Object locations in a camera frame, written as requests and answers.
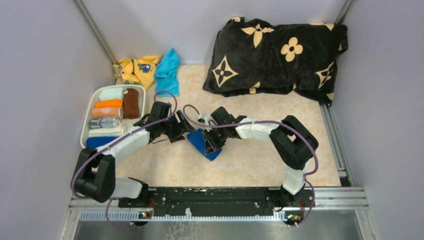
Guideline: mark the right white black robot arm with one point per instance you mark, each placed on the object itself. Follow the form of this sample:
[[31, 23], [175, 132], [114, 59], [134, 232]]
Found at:
[[293, 142]]

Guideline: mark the light blue towel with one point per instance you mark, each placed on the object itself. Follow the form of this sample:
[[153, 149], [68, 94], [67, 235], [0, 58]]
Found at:
[[166, 75]]

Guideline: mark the brown towel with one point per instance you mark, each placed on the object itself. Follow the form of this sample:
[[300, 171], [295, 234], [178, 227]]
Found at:
[[130, 104]]

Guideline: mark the dark blue towel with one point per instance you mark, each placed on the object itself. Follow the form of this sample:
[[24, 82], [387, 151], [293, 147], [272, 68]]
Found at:
[[198, 141]]

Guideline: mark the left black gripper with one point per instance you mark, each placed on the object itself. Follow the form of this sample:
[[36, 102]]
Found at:
[[182, 127]]

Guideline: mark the aluminium frame rail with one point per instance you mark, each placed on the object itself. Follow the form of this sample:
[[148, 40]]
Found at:
[[323, 199]]

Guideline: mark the yellow printed cloth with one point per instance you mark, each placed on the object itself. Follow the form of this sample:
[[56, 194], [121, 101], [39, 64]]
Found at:
[[138, 71]]

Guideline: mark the orange rolled towel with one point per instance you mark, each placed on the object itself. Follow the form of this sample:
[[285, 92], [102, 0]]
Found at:
[[115, 103]]

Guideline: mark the white plastic basket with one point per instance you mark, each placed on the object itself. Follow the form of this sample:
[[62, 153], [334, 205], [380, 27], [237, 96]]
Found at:
[[124, 122]]

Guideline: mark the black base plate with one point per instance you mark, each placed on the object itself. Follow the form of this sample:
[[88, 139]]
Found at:
[[217, 201]]

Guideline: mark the mint green rolled towel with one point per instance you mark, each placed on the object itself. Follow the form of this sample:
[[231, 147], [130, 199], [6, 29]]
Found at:
[[109, 94]]

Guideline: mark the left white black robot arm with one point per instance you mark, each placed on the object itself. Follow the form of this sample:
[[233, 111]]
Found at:
[[95, 172]]

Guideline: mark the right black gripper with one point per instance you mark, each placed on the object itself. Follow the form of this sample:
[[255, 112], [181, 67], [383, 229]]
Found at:
[[210, 144]]

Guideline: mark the black blanket with beige flowers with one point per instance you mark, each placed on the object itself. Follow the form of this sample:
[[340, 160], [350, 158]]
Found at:
[[254, 57]]

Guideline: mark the salmon rolled towel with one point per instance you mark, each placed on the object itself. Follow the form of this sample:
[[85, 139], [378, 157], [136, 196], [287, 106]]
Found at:
[[100, 112]]

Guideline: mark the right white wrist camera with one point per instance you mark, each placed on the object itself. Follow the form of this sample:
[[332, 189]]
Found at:
[[206, 120]]

